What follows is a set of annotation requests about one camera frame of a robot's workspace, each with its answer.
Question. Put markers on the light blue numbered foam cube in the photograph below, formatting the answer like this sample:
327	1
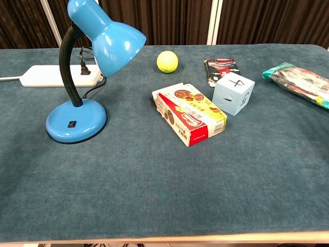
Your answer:
232	94

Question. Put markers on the white partition frame post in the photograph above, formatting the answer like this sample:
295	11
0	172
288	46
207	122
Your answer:
214	21
51	20

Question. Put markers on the red yellow snack box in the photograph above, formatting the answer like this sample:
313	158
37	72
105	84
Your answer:
190	113

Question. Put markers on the teal blue table cloth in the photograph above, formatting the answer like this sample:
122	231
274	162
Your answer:
164	175

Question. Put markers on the blue gooseneck desk lamp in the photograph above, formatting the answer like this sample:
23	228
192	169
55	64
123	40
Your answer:
77	121

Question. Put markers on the yellow-green tennis ball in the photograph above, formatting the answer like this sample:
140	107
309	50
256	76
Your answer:
167	61

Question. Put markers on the white power strip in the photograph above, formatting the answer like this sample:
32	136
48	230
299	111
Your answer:
43	76

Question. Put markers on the small dark printed packet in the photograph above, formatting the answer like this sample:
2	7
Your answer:
218	67

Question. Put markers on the plastic snack bag teal edge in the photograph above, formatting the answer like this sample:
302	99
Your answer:
300	82

